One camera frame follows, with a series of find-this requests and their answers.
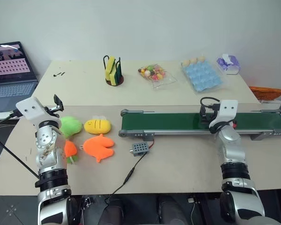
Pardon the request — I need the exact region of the orange woven basket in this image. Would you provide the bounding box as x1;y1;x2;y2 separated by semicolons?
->
248;85;281;101

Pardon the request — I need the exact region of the blue egg tray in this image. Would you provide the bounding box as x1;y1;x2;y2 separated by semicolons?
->
180;59;226;94

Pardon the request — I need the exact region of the green conveyor belt grey frame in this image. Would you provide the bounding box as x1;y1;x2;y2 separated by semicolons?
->
118;108;281;142

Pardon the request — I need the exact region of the white cable under table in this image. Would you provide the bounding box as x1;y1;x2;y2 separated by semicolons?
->
187;197;198;222

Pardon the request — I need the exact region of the purple white tissue pack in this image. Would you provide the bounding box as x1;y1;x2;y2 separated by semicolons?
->
216;53;242;75

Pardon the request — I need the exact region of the grey laptop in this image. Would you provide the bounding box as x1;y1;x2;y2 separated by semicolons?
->
0;41;39;113

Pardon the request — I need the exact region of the black wire sponge holder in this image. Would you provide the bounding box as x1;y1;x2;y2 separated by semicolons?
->
103;55;125;86

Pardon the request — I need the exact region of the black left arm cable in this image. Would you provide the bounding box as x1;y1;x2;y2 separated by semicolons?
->
0;112;39;180

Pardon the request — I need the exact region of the grey control box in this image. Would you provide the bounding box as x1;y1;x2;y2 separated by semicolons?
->
128;142;149;158

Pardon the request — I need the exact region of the clear bag of colourful candies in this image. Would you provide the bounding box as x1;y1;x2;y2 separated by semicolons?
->
137;63;178;90

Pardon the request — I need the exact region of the yellow green sponge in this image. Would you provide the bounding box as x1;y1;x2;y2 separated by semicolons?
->
109;69;119;85
105;56;116;82

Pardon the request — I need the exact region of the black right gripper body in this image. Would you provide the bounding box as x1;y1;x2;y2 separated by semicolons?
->
198;109;219;125

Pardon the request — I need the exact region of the black control box power cable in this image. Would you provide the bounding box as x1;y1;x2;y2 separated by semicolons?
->
104;154;144;204

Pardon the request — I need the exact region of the orange carrot plush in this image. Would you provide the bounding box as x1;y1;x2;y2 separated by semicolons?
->
64;139;80;165

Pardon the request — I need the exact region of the green plush toy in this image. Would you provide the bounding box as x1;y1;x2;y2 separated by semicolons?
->
59;116;83;139

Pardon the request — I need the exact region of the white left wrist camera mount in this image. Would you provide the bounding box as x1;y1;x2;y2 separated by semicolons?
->
15;97;48;122

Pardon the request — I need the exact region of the yellow plush toy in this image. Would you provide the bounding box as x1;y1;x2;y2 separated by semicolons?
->
83;115;112;135

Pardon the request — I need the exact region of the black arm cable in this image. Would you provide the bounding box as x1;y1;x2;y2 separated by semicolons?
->
0;112;39;180
200;97;221;117

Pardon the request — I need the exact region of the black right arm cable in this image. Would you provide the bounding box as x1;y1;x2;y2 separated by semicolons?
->
200;97;221;117

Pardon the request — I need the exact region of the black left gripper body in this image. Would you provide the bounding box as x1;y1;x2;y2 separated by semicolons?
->
43;105;62;119

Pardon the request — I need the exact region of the orange fish plush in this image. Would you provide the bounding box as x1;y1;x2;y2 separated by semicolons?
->
80;133;116;164

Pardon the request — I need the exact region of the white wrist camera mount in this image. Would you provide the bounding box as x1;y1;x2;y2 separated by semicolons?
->
209;99;239;132
15;97;48;122

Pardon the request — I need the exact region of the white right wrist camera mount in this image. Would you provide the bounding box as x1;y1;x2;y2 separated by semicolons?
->
209;99;239;132

